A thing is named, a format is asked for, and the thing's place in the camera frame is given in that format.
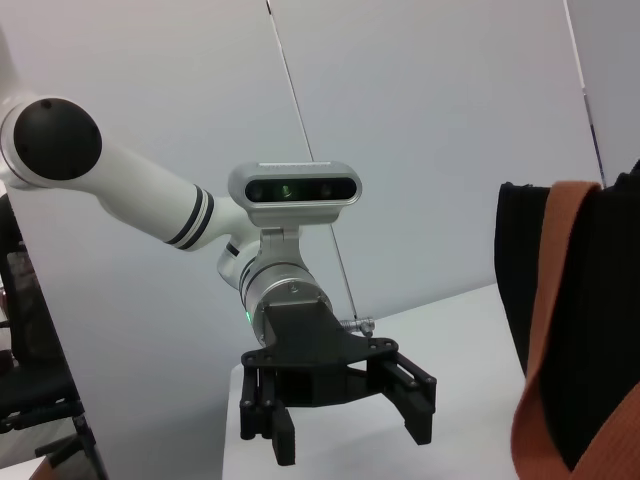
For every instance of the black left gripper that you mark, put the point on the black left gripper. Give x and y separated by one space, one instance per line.
310 350

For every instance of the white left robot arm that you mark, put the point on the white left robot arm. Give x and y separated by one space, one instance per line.
140 180

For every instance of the black office chair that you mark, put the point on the black office chair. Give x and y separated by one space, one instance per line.
30 390

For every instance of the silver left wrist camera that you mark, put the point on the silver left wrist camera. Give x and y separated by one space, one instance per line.
300 192

